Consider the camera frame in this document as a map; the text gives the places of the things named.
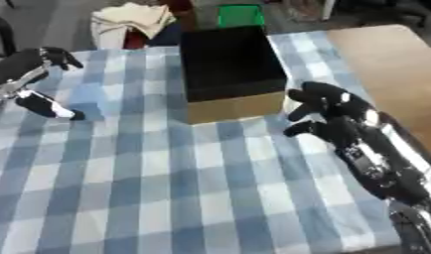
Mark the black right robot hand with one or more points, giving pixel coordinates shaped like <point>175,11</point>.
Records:
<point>340,109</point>

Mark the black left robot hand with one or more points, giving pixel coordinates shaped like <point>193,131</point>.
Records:
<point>21,64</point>

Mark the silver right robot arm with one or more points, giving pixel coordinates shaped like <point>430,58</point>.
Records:
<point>387,172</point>

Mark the cardboard box with black inside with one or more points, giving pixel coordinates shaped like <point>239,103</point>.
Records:
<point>230,63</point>

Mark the green box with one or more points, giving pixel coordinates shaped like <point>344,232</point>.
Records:
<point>241,16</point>

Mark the black chair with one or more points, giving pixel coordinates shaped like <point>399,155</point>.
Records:
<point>3,33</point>

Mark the red bag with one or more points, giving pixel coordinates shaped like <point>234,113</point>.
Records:
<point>135,39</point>

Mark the beige folded cloth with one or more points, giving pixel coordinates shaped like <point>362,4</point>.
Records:
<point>132,20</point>

